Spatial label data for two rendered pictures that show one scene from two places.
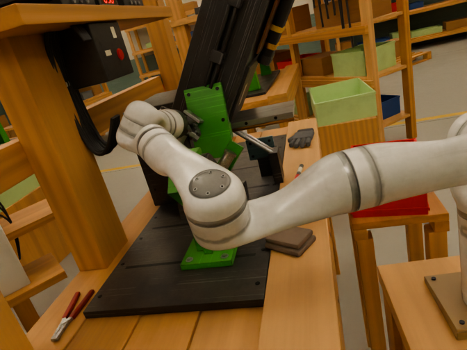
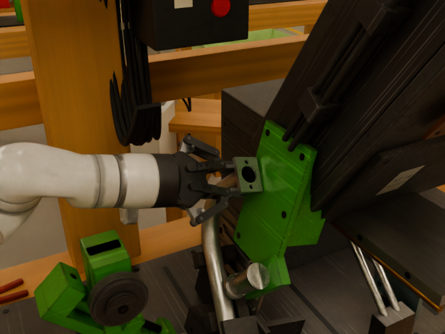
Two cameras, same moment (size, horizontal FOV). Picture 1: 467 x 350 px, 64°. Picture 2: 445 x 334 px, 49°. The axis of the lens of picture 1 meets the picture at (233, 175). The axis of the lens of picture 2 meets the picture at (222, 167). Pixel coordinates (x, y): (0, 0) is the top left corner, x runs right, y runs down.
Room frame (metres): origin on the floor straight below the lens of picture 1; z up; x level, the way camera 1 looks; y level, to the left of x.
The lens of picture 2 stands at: (0.61, -0.37, 1.56)
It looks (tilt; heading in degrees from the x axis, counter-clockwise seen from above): 29 degrees down; 47
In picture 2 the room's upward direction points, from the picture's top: straight up
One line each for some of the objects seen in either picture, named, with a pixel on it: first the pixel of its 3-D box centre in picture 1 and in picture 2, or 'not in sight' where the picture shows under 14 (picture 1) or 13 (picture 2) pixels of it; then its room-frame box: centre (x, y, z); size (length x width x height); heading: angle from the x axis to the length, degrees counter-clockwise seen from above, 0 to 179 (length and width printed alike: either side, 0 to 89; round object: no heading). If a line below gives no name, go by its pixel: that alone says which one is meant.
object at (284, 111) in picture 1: (236, 121); (377, 211); (1.25, -0.06, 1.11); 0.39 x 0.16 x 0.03; 75
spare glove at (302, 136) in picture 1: (300, 138); not in sight; (1.52, -0.31, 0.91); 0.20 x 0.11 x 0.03; 156
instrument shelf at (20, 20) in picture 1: (87, 22); not in sight; (1.27, 0.31, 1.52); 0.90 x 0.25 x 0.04; 165
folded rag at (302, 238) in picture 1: (289, 239); not in sight; (0.78, -0.09, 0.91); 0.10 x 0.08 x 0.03; 43
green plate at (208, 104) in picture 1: (211, 119); (288, 194); (1.11, 0.02, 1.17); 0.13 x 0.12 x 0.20; 165
